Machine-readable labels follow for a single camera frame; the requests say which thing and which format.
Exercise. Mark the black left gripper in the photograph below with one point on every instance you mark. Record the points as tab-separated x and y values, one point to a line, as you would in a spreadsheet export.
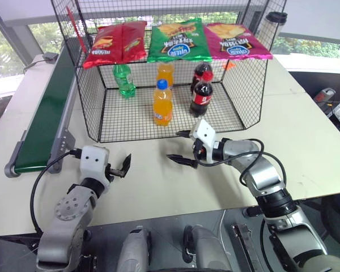
110	172

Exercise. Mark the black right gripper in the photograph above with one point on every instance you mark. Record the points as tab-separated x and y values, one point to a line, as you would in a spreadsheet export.
200	150

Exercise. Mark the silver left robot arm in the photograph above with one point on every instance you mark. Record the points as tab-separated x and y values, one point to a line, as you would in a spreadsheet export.
71	209

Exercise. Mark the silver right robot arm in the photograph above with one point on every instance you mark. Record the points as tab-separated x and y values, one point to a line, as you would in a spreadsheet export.
263	175

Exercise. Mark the green conveyor belt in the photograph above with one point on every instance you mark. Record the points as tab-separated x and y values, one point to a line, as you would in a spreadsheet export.
45	113

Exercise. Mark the orange soda bottle blue cap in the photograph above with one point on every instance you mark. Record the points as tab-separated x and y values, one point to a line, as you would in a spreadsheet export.
162	107

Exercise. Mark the cola bottle red cap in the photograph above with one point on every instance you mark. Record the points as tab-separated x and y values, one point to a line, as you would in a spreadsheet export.
201	96
199	72

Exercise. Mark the grey rounded housing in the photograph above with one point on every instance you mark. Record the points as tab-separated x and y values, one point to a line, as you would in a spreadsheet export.
136	249
207	249

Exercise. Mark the green soda bottle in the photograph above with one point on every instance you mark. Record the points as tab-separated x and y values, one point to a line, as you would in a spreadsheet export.
124	82

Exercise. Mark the orange tag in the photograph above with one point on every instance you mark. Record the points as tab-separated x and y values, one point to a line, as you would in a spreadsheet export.
230	66

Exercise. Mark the black table clamp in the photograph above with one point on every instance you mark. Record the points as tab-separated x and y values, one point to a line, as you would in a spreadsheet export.
253	211

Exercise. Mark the green chips bag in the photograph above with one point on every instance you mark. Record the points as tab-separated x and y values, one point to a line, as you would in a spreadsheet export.
178	42

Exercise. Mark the magenta chips bag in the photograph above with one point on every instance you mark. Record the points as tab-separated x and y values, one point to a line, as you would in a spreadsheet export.
235	42

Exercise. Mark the small red chips bag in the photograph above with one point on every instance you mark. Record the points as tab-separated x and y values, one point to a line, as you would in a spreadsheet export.
133	42

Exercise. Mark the large red chips bag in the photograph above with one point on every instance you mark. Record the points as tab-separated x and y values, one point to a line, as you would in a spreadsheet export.
105	48

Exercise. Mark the grey power adapter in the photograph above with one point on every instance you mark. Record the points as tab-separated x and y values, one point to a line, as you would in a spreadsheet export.
49	56

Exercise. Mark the red strip tag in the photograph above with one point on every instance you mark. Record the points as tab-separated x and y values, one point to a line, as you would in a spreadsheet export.
76	29

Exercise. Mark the white cup black lid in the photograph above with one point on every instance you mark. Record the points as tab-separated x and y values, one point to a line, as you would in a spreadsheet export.
272	28

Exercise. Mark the red grey tool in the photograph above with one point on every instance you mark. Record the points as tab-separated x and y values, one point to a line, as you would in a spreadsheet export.
325	96

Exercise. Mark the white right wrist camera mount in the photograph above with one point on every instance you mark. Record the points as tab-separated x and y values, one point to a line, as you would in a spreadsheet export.
204	131

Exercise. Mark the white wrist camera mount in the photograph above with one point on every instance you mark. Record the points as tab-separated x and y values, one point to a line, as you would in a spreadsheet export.
93	161
204	131

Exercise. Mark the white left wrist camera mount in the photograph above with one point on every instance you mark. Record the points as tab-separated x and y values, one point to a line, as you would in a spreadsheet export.
93	161

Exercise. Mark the black metal bracket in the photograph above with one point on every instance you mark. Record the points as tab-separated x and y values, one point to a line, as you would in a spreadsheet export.
242	246

